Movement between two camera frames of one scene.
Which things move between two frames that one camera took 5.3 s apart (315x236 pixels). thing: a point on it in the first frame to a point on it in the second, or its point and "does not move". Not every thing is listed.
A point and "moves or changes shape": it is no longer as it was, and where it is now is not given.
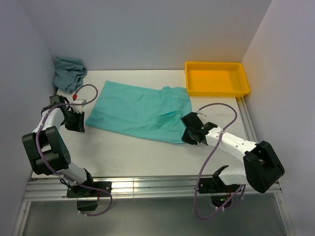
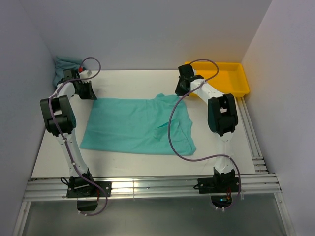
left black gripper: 79,127 to 90,94
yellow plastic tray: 215,79 does not move
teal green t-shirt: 142,111 moves or changes shape
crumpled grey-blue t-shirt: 69,73 does not move
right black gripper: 186,138 to 180,92
